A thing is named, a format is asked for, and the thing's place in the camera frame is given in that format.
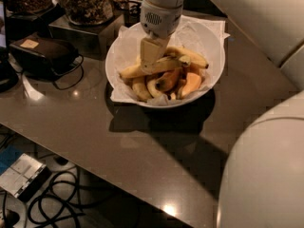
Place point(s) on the white rounded gripper body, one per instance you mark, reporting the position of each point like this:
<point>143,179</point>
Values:
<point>161,22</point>

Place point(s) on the cream flat gripper finger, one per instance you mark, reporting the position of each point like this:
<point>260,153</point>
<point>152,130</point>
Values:
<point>151,51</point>

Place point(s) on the curved front yellow banana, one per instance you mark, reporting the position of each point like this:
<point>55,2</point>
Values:
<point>167,63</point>

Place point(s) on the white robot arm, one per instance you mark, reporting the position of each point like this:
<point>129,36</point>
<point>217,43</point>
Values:
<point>260,182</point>

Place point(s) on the orange bruised banana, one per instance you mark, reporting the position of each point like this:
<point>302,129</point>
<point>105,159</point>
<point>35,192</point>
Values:
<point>157,85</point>

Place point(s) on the small lower left banana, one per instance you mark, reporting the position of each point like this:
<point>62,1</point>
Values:
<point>140,89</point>

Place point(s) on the top long yellow banana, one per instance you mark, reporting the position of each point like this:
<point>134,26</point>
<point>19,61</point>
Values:
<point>195,58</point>

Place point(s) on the white bowl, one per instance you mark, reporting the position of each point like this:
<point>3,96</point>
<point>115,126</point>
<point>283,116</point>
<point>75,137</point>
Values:
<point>209,51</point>

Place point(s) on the white paper liner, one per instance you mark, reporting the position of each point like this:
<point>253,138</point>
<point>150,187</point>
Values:
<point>126,45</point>

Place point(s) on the orange fruit piece right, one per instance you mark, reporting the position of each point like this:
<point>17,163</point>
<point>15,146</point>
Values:
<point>192,83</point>

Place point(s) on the dark metal stand block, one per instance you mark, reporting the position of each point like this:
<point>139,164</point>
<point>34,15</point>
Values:
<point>91,41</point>

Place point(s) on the glass jar of granola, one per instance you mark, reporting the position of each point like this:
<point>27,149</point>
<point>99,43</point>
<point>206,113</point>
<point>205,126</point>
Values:
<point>88,12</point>

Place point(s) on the black pouch with label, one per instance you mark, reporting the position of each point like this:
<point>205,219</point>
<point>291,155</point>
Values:
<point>44,58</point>

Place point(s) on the dark device left edge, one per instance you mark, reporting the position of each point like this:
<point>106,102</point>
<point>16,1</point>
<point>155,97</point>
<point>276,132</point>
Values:
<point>8,76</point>

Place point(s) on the blue object on floor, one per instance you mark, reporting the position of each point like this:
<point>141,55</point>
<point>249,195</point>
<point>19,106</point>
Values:
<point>8,157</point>

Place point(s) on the silver box on floor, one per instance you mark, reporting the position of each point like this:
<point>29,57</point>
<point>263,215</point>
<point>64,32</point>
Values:
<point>24,178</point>

